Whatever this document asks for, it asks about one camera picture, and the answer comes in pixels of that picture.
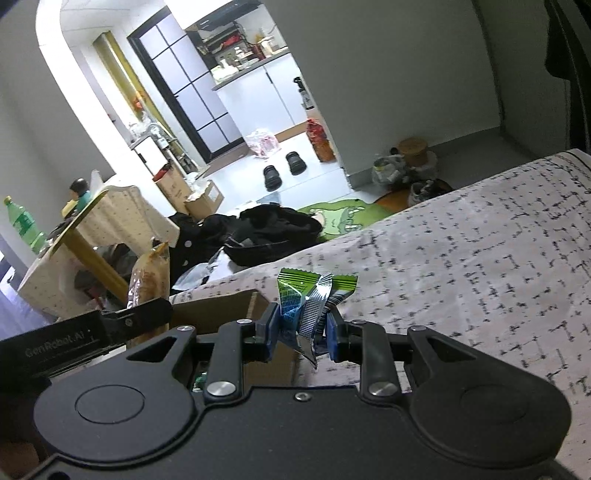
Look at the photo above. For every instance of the pile of black clothes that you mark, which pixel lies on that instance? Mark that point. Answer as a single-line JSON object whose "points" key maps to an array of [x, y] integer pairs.
{"points": [[272, 226]]}

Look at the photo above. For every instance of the doll figurine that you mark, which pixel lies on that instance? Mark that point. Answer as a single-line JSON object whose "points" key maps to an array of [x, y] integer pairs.
{"points": [[78, 191]]}

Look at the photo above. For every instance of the yellow table leg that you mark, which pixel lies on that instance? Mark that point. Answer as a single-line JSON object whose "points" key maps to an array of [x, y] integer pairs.
{"points": [[92, 261]]}

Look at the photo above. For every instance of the white crumpled plastic bag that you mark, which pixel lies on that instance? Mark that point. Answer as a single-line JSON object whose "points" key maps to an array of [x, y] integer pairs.
{"points": [[203, 272]]}

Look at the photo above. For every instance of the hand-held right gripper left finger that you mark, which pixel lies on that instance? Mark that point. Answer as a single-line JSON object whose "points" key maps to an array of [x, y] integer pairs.
{"points": [[272, 330]]}

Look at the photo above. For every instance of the yellow hanging strip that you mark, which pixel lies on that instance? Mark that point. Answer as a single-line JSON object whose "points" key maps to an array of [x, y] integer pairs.
{"points": [[115, 69]]}

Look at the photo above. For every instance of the green cartoon mat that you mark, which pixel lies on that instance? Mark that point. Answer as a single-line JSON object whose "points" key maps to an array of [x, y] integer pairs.
{"points": [[346, 212]]}

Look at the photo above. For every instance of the brown cardboard box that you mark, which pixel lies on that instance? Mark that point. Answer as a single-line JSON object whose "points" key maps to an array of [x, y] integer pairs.
{"points": [[217, 311]]}

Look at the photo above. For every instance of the group of countertop bottles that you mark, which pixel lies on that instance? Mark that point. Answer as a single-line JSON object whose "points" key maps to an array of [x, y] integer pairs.
{"points": [[244, 53]]}

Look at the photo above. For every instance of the small open cardboard carton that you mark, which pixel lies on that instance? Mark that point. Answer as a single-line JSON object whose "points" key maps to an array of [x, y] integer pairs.
{"points": [[205, 198]]}

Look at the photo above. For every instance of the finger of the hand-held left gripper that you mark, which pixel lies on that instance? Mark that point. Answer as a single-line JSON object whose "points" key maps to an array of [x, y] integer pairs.
{"points": [[138, 318]]}

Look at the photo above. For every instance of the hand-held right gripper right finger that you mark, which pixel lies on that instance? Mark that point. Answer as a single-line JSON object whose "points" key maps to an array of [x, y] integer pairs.
{"points": [[330, 339]]}

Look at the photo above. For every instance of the small cloth-covered table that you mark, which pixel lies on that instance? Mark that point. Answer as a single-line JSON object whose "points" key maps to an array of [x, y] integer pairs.
{"points": [[120, 207]]}

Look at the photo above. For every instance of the white kitchen cabinet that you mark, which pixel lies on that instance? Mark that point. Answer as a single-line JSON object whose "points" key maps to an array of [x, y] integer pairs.
{"points": [[277, 97]]}

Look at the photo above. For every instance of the black framed sliding door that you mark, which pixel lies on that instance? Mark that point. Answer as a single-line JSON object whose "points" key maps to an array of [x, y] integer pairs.
{"points": [[184, 92]]}

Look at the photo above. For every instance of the orange cracker packet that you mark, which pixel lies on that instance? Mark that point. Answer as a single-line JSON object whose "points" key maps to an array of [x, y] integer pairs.
{"points": [[147, 277]]}

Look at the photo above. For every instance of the dark clothes pile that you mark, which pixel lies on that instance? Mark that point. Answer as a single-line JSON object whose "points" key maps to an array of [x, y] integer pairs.
{"points": [[189, 244]]}

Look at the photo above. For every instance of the brown paper bowl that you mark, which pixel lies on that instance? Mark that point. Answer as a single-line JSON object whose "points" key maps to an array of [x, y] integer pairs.
{"points": [[412, 150]]}

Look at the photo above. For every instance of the blue green snack packet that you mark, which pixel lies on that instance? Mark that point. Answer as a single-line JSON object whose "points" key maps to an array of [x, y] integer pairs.
{"points": [[291, 295]]}

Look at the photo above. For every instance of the red oil jug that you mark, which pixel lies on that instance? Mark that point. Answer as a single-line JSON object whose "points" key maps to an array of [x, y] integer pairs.
{"points": [[321, 138]]}

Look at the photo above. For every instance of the white appliance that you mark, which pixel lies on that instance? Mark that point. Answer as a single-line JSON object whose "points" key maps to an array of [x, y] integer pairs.
{"points": [[150, 152]]}

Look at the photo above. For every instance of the clear trash bag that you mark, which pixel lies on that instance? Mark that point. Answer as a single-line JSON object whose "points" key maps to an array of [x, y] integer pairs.
{"points": [[388, 168]]}

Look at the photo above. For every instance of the green white snack packet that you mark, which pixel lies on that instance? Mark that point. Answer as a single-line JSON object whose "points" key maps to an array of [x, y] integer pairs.
{"points": [[341, 286]]}

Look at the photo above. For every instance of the black spray bottle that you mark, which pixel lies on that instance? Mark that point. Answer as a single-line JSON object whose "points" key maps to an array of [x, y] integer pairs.
{"points": [[304, 94]]}

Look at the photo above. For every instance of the green plastic bottle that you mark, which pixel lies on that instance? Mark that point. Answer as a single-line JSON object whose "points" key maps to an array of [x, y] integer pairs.
{"points": [[23, 224]]}

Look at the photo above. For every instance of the pink white plastic bag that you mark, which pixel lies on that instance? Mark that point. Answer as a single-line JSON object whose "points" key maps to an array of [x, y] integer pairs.
{"points": [[263, 143]]}

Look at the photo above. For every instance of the tall brown carton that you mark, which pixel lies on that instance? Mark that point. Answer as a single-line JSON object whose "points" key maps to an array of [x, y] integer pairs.
{"points": [[173, 184]]}

